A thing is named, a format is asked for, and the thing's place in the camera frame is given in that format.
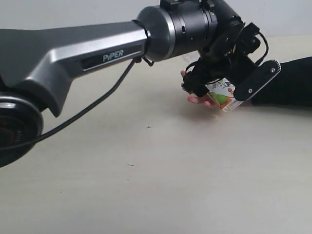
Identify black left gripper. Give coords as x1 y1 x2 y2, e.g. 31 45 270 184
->
182 21 261 98

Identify floral label clear bottle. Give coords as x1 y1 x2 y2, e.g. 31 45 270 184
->
182 54 244 113

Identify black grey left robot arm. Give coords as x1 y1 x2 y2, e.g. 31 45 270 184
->
0 0 262 166

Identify person's open bare hand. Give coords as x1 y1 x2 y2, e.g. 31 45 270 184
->
187 93 216 108

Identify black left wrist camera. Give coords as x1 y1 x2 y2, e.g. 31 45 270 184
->
234 60 282 101

